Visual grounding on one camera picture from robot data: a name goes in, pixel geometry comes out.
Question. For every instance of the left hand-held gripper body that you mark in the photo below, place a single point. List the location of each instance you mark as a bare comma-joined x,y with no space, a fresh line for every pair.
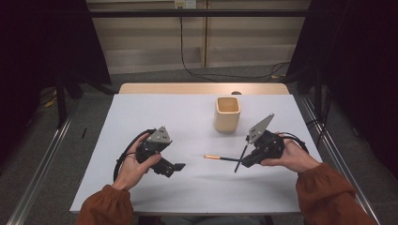
155,143

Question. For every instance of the white wall outlet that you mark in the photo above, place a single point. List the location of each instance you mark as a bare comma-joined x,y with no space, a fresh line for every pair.
184,3

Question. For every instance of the small black stick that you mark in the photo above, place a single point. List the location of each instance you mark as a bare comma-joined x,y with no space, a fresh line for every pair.
84,133

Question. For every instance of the beige square cup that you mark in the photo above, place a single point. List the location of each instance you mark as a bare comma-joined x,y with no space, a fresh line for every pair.
226,122

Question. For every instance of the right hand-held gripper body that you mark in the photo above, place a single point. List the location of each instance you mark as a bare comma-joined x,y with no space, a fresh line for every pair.
269,145

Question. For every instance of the person's right hand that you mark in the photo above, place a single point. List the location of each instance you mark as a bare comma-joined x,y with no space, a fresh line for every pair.
294,157

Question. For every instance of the aluminium floor rail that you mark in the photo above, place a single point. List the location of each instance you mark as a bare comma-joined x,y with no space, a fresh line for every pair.
333,150
40,168

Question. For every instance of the dark curtain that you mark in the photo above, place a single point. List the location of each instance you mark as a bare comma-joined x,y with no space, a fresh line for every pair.
359,47
31,47

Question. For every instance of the black eyebrow comb brush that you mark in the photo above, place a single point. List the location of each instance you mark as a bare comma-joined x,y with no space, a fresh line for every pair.
237,167

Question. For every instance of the black metal stand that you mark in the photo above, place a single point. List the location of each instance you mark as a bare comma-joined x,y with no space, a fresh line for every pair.
318,100
61,106

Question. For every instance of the white table cover sheet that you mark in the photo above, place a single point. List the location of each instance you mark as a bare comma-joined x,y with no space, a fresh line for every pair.
194,193

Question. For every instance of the person's left hand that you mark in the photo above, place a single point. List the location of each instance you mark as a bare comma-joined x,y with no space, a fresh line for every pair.
131,170

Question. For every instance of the black makeup brush orange tip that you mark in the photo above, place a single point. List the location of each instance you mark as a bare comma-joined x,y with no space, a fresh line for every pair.
219,157

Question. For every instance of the black horizontal metal bar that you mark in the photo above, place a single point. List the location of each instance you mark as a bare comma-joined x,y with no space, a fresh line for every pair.
156,13

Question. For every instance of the yellow tape piece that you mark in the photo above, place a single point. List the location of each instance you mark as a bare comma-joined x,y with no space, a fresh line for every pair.
50,103
275,76

